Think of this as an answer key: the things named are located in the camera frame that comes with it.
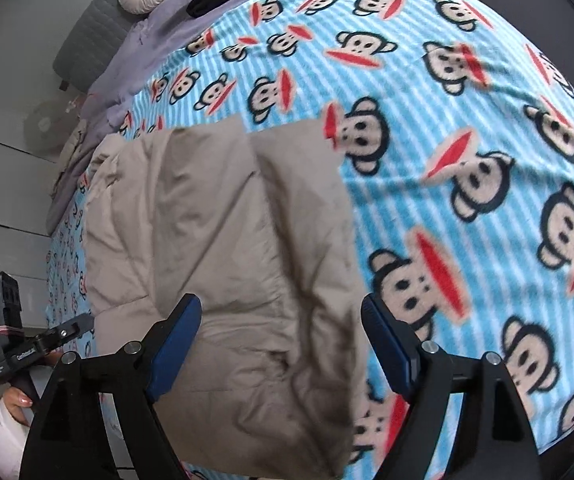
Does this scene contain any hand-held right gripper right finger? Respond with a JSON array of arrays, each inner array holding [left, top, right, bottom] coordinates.
[[360, 292, 542, 480]]

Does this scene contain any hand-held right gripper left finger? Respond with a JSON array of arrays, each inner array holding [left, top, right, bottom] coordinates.
[[19, 294, 202, 480]]

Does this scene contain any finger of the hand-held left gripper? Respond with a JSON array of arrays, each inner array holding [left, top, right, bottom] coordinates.
[[37, 313, 96, 356]]

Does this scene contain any beige padded jacket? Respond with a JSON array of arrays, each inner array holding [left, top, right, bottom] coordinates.
[[83, 114, 370, 480]]

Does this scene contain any person's left hand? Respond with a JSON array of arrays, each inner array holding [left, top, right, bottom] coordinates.
[[4, 387, 35, 423]]

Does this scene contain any blue striped monkey print blanket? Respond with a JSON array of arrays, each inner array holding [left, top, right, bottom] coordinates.
[[44, 0, 574, 480]]

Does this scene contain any grey quilted headboard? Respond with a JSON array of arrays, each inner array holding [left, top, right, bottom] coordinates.
[[53, 0, 140, 93]]

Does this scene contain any purple bedsheet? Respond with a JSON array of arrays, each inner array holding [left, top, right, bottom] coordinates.
[[47, 0, 328, 235]]

